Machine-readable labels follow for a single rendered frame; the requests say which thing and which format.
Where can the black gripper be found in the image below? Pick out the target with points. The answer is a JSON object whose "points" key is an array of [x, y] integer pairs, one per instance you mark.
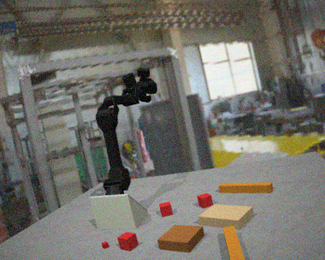
{"points": [[143, 73]]}

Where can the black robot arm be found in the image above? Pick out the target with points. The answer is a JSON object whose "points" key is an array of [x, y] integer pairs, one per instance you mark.
{"points": [[119, 179]]}

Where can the red cube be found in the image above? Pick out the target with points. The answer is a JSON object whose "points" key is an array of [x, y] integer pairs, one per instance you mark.
{"points": [[128, 241], [205, 200], [166, 209]]}

